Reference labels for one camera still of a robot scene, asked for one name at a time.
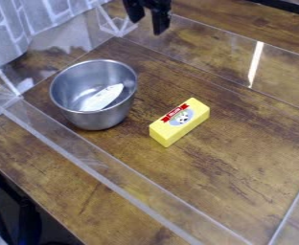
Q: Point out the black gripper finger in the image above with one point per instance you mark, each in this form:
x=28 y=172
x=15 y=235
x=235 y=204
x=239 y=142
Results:
x=135 y=9
x=161 y=11

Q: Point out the silver metal pot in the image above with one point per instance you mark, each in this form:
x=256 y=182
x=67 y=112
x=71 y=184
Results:
x=91 y=76

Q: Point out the white brick pattern curtain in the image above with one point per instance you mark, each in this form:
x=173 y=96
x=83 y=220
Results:
x=24 y=18

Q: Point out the yellow butter block toy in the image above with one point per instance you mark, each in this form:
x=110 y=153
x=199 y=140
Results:
x=177 y=123

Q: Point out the clear acrylic enclosure wall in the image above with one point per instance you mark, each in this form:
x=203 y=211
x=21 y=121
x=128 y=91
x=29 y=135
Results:
x=223 y=186

